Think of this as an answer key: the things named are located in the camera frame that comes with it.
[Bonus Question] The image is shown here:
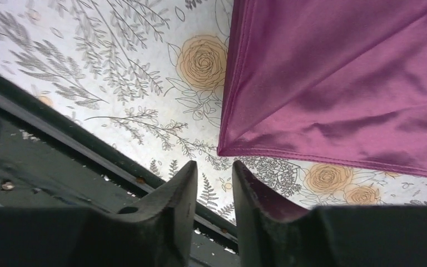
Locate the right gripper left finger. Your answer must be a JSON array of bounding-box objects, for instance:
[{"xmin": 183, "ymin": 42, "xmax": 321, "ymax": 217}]
[{"xmin": 0, "ymin": 161, "xmax": 198, "ymax": 266}]

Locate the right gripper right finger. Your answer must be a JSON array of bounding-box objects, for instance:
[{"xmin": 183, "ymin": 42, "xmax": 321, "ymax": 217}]
[{"xmin": 232, "ymin": 161, "xmax": 427, "ymax": 266}]

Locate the purple cloth napkin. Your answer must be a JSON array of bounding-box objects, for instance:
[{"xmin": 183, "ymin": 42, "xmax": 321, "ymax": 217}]
[{"xmin": 217, "ymin": 1, "xmax": 427, "ymax": 177}]

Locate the floral tablecloth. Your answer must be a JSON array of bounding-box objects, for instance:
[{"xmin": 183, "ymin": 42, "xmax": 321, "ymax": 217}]
[{"xmin": 0, "ymin": 0, "xmax": 427, "ymax": 225}]

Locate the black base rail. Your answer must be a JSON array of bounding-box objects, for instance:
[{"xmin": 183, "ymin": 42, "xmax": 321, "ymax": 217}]
[{"xmin": 0, "ymin": 76, "xmax": 240, "ymax": 266}]

